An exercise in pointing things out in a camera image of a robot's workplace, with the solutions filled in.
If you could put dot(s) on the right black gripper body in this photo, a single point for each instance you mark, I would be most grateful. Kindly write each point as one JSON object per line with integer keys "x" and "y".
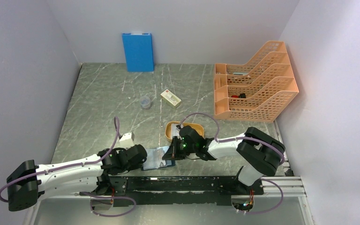
{"x": 179, "y": 148}

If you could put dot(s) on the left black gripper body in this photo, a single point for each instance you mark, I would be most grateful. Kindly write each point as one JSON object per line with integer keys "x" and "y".
{"x": 132, "y": 166}

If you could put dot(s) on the blue leather card holder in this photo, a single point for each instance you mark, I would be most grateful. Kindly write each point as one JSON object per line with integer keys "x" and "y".
{"x": 148, "y": 164}

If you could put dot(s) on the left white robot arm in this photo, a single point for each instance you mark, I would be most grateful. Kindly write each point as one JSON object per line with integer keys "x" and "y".
{"x": 30, "y": 183}

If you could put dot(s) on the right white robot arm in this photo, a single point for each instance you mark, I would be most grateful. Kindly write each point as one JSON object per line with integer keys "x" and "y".
{"x": 262, "y": 153}

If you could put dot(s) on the stack of grey VIP cards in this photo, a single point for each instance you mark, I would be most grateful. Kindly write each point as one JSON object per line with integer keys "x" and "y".
{"x": 174, "y": 130}

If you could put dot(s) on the small green white box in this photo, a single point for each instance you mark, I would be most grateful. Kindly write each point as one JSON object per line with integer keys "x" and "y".
{"x": 170, "y": 98}

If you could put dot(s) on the small clear plastic cup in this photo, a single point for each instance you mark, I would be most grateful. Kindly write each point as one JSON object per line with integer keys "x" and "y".
{"x": 145, "y": 102}

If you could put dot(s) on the red black item in organizer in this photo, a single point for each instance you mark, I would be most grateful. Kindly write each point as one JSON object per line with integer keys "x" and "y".
{"x": 241, "y": 95}

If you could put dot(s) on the orange mesh file organizer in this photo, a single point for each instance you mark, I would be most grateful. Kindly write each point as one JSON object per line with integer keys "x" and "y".
{"x": 267, "y": 79}

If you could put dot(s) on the blue rectangular box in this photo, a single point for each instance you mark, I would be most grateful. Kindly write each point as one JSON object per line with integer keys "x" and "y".
{"x": 138, "y": 49}

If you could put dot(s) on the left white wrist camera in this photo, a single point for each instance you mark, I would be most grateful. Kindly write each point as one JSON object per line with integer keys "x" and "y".
{"x": 126, "y": 141}

